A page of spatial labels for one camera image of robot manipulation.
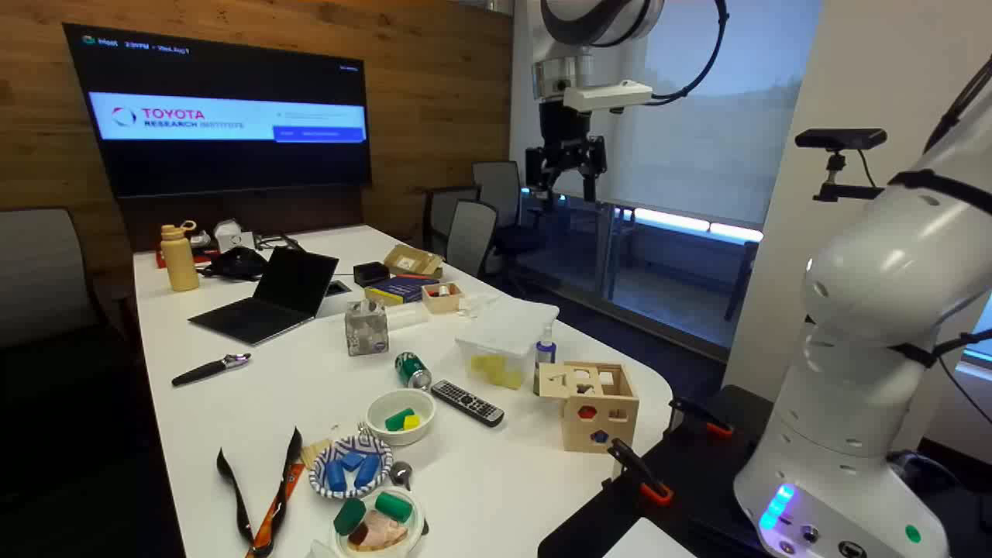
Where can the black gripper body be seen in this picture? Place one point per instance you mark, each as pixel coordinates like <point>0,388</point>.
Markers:
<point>562,157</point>

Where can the small white bowl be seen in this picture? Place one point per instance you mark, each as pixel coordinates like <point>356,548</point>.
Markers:
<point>402,415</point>

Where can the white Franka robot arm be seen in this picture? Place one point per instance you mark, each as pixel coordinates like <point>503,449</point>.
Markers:
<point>878,310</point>

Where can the white bowl with toy food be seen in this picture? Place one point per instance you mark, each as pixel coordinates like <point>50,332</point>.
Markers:
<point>375,521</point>

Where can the grey office chair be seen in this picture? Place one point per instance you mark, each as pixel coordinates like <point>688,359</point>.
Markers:
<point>501,187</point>
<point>472,235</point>
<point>443,211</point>

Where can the tan cardboard box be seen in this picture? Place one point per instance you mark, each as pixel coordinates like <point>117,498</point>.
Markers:
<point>414,261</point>

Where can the small wooden tray box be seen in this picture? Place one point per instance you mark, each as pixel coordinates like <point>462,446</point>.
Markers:
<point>440,299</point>

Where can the clear plastic container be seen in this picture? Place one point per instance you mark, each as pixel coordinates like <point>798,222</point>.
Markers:
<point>503,335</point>

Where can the small white blue bottle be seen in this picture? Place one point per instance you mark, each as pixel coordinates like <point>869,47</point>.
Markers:
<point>546,345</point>

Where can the blue flat box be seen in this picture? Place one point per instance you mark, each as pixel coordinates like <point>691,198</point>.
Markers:
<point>404,290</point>

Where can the small dark box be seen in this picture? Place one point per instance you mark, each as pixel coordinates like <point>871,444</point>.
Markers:
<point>370,273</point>

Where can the wooden shape sorter box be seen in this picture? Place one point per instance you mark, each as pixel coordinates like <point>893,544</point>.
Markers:
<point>587,405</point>

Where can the green drink can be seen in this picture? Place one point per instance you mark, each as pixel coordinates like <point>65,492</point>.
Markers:
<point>409,371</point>

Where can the black TV remote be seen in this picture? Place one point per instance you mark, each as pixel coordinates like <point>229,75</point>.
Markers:
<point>467,400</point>

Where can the black orange clamp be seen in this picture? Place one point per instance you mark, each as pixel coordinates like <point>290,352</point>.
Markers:
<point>641,472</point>
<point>702,414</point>

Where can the yellow toy block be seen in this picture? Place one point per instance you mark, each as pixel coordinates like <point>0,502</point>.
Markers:
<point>414,423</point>

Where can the green toy block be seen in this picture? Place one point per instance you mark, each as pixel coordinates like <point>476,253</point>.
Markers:
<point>398,415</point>

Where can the black open laptop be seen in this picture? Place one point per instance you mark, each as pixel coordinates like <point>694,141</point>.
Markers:
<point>270,299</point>

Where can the small white object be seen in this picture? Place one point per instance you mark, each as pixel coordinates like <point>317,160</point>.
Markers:
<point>234,235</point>

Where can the black bag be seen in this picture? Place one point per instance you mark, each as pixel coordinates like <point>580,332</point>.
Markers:
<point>238,263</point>

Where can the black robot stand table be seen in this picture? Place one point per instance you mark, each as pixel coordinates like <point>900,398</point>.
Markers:
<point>702,484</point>

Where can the blue patterned plate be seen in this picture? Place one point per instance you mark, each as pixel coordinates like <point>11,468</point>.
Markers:
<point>352,466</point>

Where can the beige wooden block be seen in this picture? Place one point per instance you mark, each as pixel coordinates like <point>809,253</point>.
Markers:
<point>314,449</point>

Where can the yellow water bottle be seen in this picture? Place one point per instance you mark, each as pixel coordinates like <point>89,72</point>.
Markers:
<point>182,257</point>

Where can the black marker pen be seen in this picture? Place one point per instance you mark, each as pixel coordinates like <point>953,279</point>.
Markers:
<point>208,368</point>

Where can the large grey chair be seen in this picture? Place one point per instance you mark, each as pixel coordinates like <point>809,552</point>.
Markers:
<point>38,273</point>

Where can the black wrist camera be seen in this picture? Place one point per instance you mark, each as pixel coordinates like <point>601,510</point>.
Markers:
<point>562,121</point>

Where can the black camera on mount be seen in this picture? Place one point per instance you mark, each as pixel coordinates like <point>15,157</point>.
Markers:
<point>841,157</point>

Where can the black wall TV monitor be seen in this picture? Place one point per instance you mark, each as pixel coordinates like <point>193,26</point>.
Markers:
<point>222,112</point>

